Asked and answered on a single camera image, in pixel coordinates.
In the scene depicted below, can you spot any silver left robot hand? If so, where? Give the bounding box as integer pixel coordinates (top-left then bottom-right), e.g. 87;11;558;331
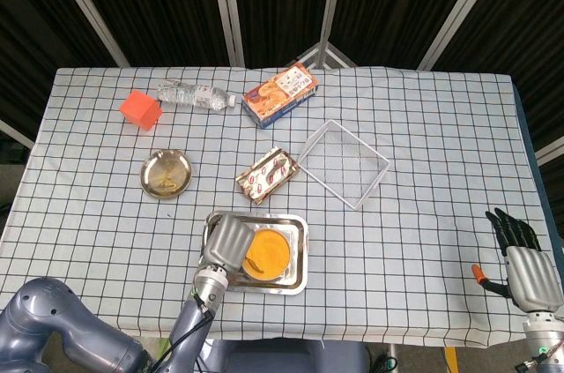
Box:
202;213;256;269

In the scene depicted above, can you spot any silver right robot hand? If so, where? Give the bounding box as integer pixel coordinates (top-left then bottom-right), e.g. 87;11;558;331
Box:
471;207;564;313

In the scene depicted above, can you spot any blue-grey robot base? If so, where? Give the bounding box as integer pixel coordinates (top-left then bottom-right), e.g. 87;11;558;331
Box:
197;337;369;373

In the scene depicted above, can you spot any white bowl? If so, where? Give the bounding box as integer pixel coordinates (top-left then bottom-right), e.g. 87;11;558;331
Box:
239;228;293;283

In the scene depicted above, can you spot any rectangular steel tray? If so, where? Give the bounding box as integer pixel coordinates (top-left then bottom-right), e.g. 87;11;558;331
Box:
197;210;310;297

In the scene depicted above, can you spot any blue checkered tablecloth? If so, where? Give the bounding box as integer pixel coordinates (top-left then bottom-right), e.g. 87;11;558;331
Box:
0;65;560;346

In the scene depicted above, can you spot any yellow powder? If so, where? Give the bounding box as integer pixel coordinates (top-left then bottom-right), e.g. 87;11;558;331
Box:
241;231;292;280

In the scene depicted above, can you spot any gold foil snack package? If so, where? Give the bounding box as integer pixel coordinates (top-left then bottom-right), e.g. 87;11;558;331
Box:
234;146;302;205

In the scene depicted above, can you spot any round steel plate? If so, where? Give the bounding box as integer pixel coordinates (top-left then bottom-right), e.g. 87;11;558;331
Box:
139;148;194;200

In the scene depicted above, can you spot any yellow object under table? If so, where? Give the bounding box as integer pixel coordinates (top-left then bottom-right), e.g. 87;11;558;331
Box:
443;346;460;373

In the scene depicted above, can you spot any clear plastic container lid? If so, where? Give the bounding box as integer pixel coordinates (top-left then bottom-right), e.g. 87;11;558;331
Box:
298;119;392;211

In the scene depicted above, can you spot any dark blue undercloth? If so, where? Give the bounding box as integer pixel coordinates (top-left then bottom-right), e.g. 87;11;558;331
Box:
512;81;554;233

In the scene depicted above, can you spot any clear plastic water bottle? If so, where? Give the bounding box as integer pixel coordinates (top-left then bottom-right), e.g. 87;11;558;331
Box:
157;79;237;113

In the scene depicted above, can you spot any blue orange biscuit box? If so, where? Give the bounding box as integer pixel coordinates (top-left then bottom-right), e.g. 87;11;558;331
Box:
241;62;320;130

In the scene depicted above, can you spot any orange foam cube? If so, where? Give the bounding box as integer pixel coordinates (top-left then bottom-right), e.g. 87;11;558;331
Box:
120;90;164;131

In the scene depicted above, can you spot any white metal screen foot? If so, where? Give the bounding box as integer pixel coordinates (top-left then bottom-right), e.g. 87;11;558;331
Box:
295;41;357;70

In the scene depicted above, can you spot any black folding partition screen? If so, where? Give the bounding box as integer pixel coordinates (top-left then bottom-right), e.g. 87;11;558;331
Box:
0;0;564;167

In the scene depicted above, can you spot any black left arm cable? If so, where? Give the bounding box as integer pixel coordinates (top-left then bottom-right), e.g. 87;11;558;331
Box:
149;291;215;373

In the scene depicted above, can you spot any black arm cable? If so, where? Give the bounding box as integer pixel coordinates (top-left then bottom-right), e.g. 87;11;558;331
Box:
513;357;550;373
149;291;215;373

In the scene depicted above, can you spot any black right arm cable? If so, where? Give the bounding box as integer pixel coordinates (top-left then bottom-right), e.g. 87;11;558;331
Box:
513;357;550;373

